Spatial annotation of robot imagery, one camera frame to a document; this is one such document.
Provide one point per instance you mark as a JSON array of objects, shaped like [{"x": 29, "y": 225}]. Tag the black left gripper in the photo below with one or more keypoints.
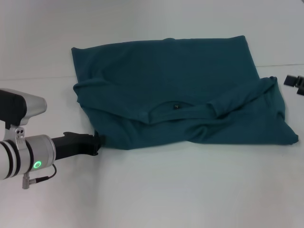
[{"x": 73, "y": 145}]

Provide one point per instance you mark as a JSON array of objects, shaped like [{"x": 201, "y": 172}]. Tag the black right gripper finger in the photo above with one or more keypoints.
[
  {"x": 293, "y": 80},
  {"x": 301, "y": 90}
]

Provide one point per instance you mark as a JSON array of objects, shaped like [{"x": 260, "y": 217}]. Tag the teal t-shirt with FREE print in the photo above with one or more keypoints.
[{"x": 178, "y": 83}]

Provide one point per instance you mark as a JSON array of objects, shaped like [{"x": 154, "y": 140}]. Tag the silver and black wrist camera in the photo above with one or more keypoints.
[{"x": 21, "y": 107}]

